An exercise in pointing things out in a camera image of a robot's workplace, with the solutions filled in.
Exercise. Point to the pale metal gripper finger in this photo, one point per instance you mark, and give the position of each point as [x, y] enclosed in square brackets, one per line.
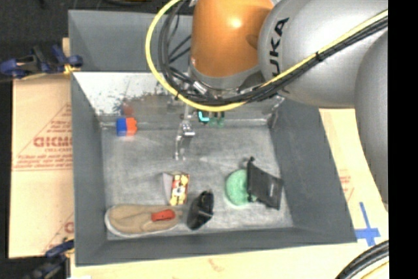
[179, 147]
[185, 145]

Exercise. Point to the yellow and red small box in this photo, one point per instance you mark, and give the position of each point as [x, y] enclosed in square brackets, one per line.
[179, 187]

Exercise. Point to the grey metal bin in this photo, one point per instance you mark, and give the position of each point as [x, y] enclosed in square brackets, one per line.
[137, 157]

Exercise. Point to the blue and orange block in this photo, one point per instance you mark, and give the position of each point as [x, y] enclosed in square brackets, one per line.
[126, 126]

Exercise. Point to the green round sponge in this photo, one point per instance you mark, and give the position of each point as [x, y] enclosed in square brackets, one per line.
[236, 187]

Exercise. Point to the black round brush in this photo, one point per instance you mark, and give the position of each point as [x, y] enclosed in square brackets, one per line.
[199, 210]

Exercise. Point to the red small plastic piece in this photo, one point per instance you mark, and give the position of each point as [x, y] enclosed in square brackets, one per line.
[162, 215]

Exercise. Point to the black folded pouch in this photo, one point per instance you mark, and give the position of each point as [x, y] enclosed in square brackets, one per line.
[264, 186]

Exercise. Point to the brown cardboard board, red print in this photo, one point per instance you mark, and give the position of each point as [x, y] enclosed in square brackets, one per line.
[39, 189]

